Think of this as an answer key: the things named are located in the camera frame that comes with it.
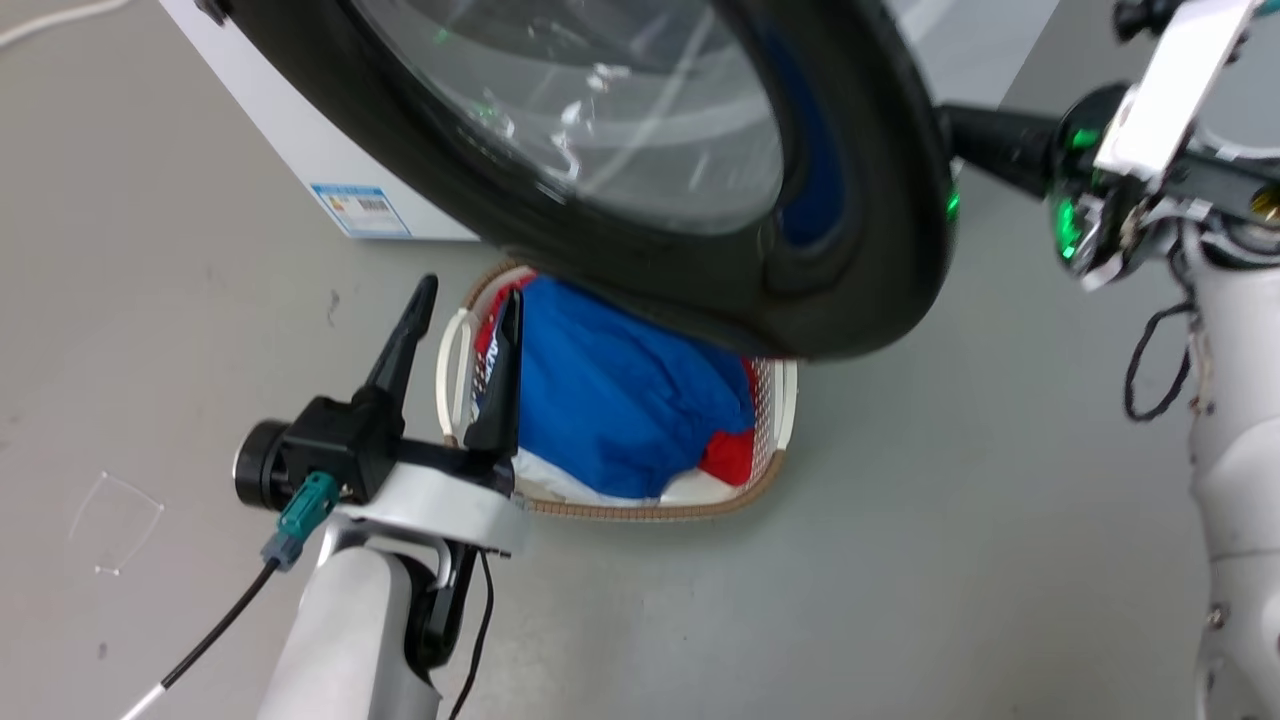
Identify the white washing machine body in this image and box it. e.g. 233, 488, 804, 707
158, 0, 483, 243

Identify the white garment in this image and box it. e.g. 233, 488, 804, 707
512, 447, 743, 507

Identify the red garment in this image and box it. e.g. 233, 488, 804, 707
474, 284, 758, 488

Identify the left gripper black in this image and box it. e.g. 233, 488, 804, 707
233, 274, 531, 558

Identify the white woven laundry basket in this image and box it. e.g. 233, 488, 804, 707
436, 261, 800, 522

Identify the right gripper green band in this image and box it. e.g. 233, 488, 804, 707
938, 84, 1280, 293

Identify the blue garment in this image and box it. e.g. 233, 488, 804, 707
513, 275, 757, 501

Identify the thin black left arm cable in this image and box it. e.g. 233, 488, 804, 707
444, 550, 496, 720

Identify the white hose on floor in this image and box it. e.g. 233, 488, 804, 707
0, 0, 133, 50

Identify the blue energy label sticker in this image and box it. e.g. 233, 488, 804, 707
309, 182, 412, 239

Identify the black cable with teal connector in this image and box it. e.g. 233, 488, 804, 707
120, 471, 342, 720

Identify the black round washing machine door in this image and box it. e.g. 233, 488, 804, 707
222, 0, 958, 364

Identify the black looped right arm cable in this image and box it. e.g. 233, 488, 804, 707
1123, 300, 1198, 423

